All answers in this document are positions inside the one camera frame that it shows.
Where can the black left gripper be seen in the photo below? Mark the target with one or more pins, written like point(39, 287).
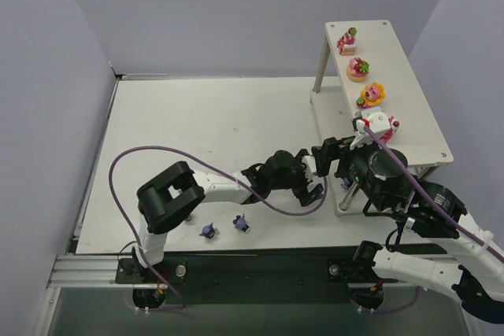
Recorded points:
point(322, 156)

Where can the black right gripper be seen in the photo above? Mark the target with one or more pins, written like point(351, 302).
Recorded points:
point(350, 168)

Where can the purple black figurine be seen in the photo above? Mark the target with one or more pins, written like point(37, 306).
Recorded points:
point(346, 183)

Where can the pink bear strawberry hat toy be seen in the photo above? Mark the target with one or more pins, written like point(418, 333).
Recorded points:
point(394, 125)

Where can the pink bear sunflower toy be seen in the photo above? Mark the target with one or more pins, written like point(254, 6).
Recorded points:
point(372, 95)

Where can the pink bear donut toy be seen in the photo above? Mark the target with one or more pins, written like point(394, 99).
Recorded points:
point(357, 70)

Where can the pink bear cake slice toy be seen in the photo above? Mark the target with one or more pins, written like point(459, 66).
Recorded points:
point(346, 44)

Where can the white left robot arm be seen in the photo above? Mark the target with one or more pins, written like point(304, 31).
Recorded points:
point(170, 197)

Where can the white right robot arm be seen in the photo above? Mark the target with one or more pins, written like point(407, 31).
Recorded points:
point(429, 210)

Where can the white two-tier shelf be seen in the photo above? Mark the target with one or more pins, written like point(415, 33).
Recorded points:
point(391, 87)

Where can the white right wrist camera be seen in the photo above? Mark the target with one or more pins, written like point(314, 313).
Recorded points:
point(373, 119)

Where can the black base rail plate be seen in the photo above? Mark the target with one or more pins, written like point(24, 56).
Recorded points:
point(261, 292)

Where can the aluminium extrusion rail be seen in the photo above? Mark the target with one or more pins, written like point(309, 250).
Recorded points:
point(211, 267)

